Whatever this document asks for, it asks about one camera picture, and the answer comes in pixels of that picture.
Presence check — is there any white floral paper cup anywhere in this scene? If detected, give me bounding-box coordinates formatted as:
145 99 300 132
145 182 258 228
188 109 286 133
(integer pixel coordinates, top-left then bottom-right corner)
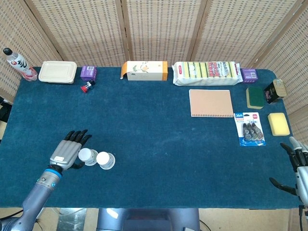
78 147 99 167
96 151 116 170

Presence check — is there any blue table cloth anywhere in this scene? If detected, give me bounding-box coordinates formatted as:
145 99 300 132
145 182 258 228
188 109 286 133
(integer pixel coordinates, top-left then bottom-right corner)
0 66 304 209

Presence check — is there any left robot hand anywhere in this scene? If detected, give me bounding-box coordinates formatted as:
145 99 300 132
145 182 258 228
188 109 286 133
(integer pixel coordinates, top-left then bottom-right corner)
49 129 92 172

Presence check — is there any cream and orange tissue box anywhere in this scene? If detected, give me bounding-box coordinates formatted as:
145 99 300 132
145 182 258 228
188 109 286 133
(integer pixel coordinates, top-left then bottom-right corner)
119 60 168 82

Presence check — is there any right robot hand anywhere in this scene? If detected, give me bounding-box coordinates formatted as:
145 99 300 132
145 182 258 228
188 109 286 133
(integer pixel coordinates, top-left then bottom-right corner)
269 136 308 205

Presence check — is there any wrapped pack of sponges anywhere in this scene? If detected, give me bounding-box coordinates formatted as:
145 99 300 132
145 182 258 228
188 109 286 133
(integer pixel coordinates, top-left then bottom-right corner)
172 61 243 87

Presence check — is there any black tin with gold lid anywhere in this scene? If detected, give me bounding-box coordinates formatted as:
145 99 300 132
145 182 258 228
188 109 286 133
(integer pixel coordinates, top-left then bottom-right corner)
263 79 288 104

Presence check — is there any blue correction tape pack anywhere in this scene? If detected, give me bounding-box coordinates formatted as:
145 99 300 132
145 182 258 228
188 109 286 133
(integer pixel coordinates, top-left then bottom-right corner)
233 112 267 147

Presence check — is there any clear plastic drink bottle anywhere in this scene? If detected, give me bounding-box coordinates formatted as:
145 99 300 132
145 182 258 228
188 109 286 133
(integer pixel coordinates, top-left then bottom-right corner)
2 47 39 82

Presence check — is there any tan spiral notebook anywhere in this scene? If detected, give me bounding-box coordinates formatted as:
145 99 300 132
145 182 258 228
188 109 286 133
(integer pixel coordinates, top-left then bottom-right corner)
189 89 234 118

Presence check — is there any small purple box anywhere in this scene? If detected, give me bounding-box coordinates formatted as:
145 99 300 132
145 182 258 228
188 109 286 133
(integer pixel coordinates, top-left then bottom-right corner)
80 65 98 82
241 68 259 84

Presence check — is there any woven bamboo folding screen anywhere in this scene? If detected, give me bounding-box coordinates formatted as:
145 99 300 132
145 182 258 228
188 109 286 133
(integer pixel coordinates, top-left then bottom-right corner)
0 0 308 145

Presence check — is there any grey robot torso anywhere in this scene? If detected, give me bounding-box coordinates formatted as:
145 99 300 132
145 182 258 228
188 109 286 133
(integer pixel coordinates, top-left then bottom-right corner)
97 207 201 231

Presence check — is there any red emergency stop button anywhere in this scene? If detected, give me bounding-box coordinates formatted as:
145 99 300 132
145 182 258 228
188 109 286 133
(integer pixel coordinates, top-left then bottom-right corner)
80 80 96 94

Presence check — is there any green and yellow scouring sponge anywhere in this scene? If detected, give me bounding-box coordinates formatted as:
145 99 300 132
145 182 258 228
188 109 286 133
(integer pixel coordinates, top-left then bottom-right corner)
245 87 265 110

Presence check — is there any beige lidded lunch box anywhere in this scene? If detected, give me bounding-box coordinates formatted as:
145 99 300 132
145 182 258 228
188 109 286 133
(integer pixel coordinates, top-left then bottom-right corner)
38 61 78 85

